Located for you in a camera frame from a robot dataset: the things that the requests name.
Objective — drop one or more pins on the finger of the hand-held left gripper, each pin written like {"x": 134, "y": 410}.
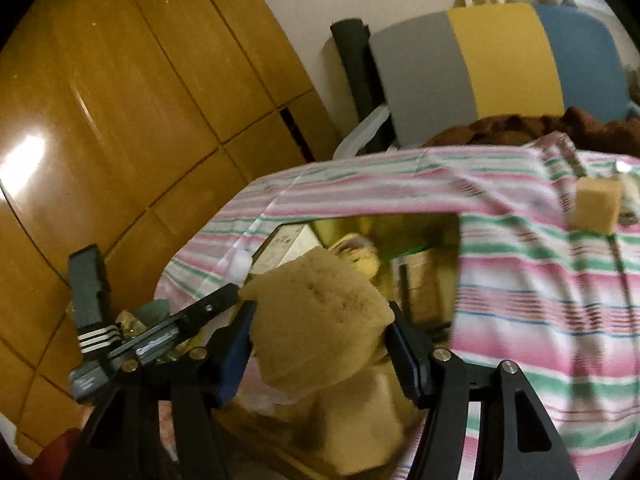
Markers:
{"x": 207, "y": 307}

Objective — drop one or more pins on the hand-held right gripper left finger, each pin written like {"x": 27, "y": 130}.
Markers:
{"x": 231, "y": 360}

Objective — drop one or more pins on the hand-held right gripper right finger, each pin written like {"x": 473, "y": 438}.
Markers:
{"x": 406, "y": 357}

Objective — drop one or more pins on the cardboard box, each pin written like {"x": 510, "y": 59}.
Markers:
{"x": 365, "y": 425}

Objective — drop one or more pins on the yellow sponge block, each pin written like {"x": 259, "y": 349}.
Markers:
{"x": 597, "y": 207}
{"x": 315, "y": 320}

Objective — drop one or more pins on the beige printed carton box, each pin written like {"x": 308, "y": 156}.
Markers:
{"x": 290, "y": 245}

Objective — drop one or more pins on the person's left forearm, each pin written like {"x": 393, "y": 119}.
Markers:
{"x": 55, "y": 452}

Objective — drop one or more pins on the yellow pink packet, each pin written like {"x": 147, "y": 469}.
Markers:
{"x": 357, "y": 257}

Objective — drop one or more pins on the striped bed sheet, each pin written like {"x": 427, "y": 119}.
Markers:
{"x": 525, "y": 285}

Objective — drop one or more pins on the wooden wardrobe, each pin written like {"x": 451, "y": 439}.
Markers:
{"x": 125, "y": 110}

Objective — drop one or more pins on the white plastic tube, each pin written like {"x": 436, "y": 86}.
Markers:
{"x": 360, "y": 132}

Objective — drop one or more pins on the brown blanket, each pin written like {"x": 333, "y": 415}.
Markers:
{"x": 500, "y": 132}

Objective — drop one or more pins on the black rolled mat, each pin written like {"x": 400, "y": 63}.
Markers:
{"x": 355, "y": 60}

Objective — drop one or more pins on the grey yellow blue headboard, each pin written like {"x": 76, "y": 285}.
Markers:
{"x": 500, "y": 60}

